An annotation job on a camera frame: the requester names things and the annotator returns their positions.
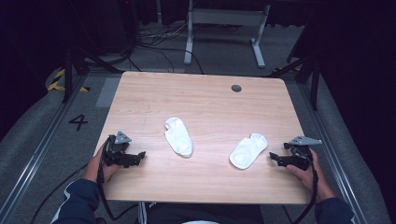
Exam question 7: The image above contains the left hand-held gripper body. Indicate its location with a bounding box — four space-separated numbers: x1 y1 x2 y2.
101 130 140 169

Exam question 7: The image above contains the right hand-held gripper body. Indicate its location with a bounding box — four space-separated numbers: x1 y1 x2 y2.
283 134 323 172

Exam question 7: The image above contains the white ankle sock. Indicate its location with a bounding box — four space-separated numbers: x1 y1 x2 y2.
229 133 269 171
163 117 194 159

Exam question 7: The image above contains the person's left hand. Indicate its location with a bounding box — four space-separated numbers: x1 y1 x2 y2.
82 145 121 185

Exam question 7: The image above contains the person's right hand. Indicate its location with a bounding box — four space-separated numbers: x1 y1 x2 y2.
285 148 338 203

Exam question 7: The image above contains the black metal stand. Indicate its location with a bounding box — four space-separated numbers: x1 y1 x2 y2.
269 54 322 112
61 46 125 105

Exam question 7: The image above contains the person's dark clothed lap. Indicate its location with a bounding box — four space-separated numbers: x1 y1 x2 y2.
145 202 266 224

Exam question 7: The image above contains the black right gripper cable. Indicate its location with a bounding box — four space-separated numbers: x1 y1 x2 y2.
290 148 320 224

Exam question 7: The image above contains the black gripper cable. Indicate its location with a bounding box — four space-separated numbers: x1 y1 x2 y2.
290 148 320 224
96 136 139 222

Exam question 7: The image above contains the aluminium floor rail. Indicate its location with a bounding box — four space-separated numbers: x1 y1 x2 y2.
297 81 370 224
0 74 89 224

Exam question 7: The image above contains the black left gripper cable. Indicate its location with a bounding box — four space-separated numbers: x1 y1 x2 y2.
96 136 139 222

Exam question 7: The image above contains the thin black floor cable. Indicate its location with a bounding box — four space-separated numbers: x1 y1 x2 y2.
30 162 89 224

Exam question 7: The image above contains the bundle of black floor cables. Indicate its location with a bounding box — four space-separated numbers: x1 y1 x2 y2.
125 21 205 75

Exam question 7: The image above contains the white metal desk frame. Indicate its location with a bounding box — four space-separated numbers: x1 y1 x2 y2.
183 0 272 69

